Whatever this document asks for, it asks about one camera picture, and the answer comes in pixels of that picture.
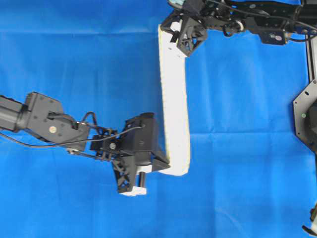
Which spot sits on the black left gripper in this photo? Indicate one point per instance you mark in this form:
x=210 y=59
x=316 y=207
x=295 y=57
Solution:
x=129 y=173

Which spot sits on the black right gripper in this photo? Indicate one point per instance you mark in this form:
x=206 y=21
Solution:
x=186 y=32

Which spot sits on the yellow checked towel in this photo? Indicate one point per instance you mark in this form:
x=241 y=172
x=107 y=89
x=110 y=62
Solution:
x=174 y=104

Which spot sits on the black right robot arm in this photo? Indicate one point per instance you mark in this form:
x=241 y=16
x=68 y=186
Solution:
x=274 y=22

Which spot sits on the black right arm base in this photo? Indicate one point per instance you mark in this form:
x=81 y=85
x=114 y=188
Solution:
x=305 y=104

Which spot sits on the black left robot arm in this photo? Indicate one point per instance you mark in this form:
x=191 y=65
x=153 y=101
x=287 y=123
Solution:
x=44 y=118

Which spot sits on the blue table cloth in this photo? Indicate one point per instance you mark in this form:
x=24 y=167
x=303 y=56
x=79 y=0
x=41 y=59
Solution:
x=249 y=176

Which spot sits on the black device at corner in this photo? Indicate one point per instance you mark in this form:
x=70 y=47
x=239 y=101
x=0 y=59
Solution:
x=312 y=230

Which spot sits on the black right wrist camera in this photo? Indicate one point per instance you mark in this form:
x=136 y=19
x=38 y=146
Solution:
x=191 y=6

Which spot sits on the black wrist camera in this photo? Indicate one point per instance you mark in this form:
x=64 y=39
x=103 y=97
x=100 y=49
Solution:
x=191 y=6
x=142 y=139

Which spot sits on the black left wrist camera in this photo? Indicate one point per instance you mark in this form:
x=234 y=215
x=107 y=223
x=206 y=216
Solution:
x=142 y=139

